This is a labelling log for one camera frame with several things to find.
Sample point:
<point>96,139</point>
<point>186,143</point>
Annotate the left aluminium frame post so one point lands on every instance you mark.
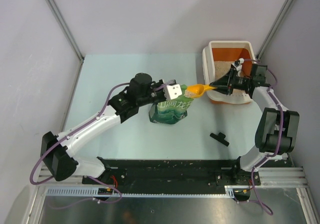
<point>57,14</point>

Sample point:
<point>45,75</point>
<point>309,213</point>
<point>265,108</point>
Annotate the orange plastic scoop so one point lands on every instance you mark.
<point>197,90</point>

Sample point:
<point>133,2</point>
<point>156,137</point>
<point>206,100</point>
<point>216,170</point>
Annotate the right aluminium frame post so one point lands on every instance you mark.
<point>282,14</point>

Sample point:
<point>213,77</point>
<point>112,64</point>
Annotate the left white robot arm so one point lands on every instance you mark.
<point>60,152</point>

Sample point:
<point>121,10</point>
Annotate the aluminium frame post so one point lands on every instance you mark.
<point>57,14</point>
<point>282,14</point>

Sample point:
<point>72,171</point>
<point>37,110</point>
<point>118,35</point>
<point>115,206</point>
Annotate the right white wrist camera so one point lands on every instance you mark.
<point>237,64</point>

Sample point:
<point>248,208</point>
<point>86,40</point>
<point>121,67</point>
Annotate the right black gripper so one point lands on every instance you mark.
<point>226,84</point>

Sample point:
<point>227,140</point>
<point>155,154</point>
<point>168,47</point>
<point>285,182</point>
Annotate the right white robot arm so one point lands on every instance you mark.
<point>277,129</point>

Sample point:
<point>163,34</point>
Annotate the white orange litter box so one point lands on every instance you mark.
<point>217,59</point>

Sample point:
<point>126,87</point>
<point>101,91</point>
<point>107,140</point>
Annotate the grey slotted cable duct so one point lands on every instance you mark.
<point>96,191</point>

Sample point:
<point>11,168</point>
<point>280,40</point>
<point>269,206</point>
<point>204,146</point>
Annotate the green litter bag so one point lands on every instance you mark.
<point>170,112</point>

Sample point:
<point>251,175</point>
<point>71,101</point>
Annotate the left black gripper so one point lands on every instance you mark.
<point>160,85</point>

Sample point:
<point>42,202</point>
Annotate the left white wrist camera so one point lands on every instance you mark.
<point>172,90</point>

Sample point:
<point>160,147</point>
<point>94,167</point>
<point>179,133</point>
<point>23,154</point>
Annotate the black bag clip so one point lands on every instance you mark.
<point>220,137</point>

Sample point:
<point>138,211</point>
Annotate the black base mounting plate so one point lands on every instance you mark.
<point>124,173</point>

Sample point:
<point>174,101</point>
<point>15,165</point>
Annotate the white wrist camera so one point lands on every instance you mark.
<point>237,64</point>
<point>172,90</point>

